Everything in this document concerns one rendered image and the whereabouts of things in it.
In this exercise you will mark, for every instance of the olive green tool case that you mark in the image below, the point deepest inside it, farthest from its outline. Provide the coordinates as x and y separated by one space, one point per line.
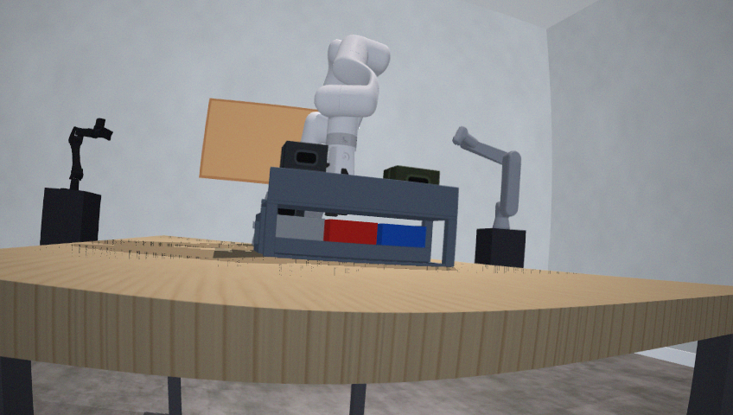
411 174

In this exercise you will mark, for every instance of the red bin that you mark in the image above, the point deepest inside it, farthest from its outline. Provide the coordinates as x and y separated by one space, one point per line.
349 231

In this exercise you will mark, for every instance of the blue open bin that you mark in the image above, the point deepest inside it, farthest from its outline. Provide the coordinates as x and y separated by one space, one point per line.
400 235

